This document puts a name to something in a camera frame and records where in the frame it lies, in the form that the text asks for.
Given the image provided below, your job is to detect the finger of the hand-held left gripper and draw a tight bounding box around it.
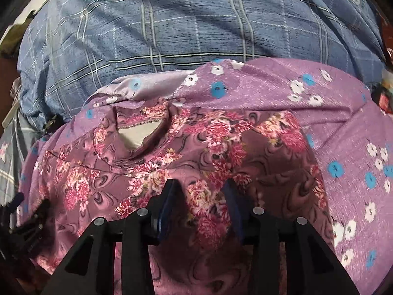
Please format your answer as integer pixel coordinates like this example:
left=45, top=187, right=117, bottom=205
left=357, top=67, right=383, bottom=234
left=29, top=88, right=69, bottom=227
left=0, top=192, right=26, bottom=222
left=6, top=198, right=53, bottom=254

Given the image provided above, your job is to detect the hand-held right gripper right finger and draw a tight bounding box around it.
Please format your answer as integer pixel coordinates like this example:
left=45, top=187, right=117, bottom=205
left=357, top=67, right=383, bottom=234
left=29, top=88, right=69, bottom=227
left=224, top=180, right=360, bottom=295

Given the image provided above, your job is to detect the small dark object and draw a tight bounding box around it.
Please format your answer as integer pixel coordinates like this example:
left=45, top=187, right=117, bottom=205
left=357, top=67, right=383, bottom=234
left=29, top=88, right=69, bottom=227
left=44, top=114, right=63, bottom=131

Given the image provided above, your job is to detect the blue plaid quilt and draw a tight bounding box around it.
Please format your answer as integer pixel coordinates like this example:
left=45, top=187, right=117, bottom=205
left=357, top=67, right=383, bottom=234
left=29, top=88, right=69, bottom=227
left=17, top=0, right=388, bottom=130

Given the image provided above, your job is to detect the purple flowered bed sheet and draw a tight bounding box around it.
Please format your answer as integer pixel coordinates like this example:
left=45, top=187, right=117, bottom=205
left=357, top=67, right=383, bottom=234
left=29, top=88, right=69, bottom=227
left=17, top=58, right=393, bottom=295

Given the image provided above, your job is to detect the pink floral mauve garment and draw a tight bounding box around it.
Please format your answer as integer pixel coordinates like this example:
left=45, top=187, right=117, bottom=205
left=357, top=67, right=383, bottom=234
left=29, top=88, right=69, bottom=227
left=23, top=102, right=334, bottom=295

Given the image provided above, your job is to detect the grey checked cloth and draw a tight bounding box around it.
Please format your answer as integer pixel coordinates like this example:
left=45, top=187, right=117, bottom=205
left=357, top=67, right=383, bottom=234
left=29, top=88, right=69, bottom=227
left=0, top=107, right=42, bottom=231

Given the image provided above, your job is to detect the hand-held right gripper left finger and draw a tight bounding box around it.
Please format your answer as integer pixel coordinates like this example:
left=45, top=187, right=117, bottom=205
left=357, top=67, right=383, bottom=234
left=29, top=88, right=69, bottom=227
left=40, top=179, right=182, bottom=295

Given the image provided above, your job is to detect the clear bag of small packets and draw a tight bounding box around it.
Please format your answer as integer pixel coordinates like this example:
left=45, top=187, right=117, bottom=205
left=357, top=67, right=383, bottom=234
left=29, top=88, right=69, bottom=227
left=378, top=68, right=393, bottom=116

